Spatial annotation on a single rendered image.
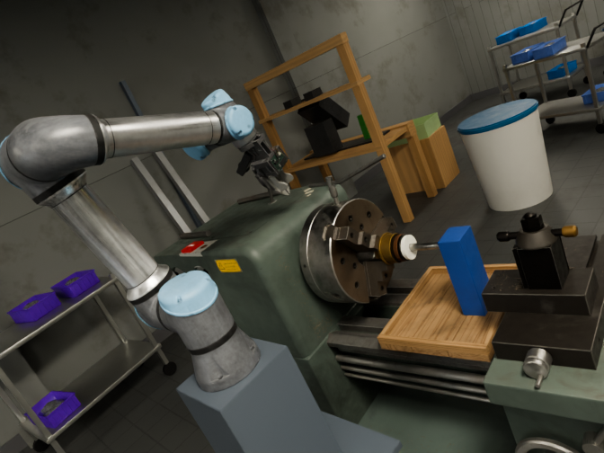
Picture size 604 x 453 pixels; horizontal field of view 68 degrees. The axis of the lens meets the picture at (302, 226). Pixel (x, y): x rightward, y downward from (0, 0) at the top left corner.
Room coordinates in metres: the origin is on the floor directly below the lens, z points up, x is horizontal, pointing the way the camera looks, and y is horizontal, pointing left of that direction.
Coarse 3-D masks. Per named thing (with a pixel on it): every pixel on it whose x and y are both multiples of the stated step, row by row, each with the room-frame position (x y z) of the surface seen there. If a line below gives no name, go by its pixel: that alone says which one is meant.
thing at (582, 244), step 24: (576, 240) 0.99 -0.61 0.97; (600, 240) 0.94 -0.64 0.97; (576, 264) 0.90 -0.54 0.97; (600, 264) 0.86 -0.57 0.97; (600, 288) 0.79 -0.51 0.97; (600, 312) 0.72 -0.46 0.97; (504, 336) 0.78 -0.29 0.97; (528, 336) 0.75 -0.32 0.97; (552, 336) 0.72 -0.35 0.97; (576, 336) 0.69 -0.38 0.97; (600, 336) 0.69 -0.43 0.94; (576, 360) 0.67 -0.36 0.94
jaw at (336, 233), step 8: (328, 232) 1.19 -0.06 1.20; (336, 232) 1.19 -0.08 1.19; (344, 232) 1.16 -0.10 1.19; (352, 232) 1.17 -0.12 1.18; (360, 232) 1.18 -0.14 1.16; (336, 240) 1.17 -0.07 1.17; (344, 240) 1.16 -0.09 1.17; (352, 240) 1.16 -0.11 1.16; (360, 240) 1.16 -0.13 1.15; (368, 240) 1.17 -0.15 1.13; (376, 240) 1.16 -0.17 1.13; (352, 248) 1.20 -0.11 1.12; (360, 248) 1.18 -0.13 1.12; (368, 248) 1.17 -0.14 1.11; (376, 248) 1.15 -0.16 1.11
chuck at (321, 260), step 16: (336, 208) 1.24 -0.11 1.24; (352, 208) 1.26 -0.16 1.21; (368, 208) 1.30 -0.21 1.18; (320, 224) 1.23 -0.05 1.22; (336, 224) 1.19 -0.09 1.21; (352, 224) 1.24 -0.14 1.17; (368, 224) 1.28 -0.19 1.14; (320, 240) 1.19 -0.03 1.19; (320, 256) 1.17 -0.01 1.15; (336, 256) 1.16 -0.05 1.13; (352, 256) 1.20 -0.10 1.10; (368, 256) 1.27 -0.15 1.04; (320, 272) 1.17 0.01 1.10; (336, 272) 1.14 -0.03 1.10; (352, 272) 1.18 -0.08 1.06; (320, 288) 1.20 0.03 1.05; (336, 288) 1.15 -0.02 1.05; (352, 288) 1.16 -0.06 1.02
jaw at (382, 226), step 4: (380, 220) 1.32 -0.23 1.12; (384, 220) 1.30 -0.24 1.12; (388, 220) 1.29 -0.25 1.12; (392, 220) 1.30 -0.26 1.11; (380, 224) 1.29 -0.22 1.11; (384, 224) 1.28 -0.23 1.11; (388, 224) 1.28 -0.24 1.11; (392, 224) 1.29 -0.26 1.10; (376, 228) 1.29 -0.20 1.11; (380, 228) 1.27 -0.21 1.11; (384, 228) 1.26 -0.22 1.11; (388, 228) 1.24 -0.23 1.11; (392, 228) 1.25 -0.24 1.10; (372, 232) 1.28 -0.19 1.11; (376, 232) 1.26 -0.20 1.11; (380, 232) 1.25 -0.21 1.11; (384, 232) 1.24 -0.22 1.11; (388, 232) 1.22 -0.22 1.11; (392, 232) 1.21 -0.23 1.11; (380, 236) 1.23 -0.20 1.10
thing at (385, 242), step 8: (384, 240) 1.16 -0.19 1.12; (392, 240) 1.15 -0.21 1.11; (400, 240) 1.12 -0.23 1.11; (384, 248) 1.14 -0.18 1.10; (392, 248) 1.13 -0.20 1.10; (400, 248) 1.11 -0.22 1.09; (376, 256) 1.18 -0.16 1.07; (384, 256) 1.15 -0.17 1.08; (392, 256) 1.13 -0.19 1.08; (400, 256) 1.11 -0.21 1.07
